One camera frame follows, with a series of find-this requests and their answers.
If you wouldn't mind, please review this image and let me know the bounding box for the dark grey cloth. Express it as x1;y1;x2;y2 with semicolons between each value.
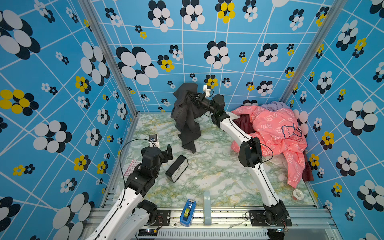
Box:
171;83;205;153

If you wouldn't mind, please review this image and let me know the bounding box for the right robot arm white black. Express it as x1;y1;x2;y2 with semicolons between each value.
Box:
187;92;292;227

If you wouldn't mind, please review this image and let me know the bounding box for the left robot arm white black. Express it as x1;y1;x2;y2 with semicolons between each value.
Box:
87;145;173;240

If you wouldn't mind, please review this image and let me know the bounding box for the maroon cloth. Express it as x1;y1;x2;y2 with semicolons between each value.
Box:
233;115;255;135

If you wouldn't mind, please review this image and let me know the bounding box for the lavender cloth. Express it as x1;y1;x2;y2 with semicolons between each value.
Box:
261;101;290;112

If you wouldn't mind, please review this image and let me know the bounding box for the pink printed cloth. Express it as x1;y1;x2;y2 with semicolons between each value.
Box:
232;106;308;188

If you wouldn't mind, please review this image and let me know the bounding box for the black white alarm clock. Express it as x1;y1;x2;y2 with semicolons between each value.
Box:
166;155;189;183

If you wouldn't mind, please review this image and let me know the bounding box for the pink white packet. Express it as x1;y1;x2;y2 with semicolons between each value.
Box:
124;160;141;178

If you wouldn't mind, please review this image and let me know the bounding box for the blue tape dispenser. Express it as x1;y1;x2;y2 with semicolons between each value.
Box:
180;199;197;227

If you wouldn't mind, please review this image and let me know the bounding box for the left circuit board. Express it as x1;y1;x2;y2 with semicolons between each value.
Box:
139;229;158;237

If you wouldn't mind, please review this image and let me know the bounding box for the circuit board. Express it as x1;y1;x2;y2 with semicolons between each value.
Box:
139;229;158;237
268;228;289;240

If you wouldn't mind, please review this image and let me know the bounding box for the white tape roll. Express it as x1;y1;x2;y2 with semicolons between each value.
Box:
292;189;305;201

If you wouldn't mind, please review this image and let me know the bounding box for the right circuit board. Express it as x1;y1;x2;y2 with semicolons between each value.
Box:
268;228;289;240

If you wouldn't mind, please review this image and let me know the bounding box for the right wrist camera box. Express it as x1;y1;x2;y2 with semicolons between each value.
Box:
203;85;212;98

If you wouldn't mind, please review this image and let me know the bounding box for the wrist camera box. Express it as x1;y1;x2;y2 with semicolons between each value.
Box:
149;134;160;148
203;85;212;98

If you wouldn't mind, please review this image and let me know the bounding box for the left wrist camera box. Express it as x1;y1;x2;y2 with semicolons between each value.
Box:
149;134;160;148

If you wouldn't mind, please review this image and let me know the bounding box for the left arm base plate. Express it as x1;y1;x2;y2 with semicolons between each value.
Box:
146;210;171;227

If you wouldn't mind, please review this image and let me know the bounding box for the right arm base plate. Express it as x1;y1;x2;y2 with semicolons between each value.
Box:
246;210;293;228

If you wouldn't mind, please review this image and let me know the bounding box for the aluminium front rail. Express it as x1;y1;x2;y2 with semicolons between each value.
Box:
79;206;343;240

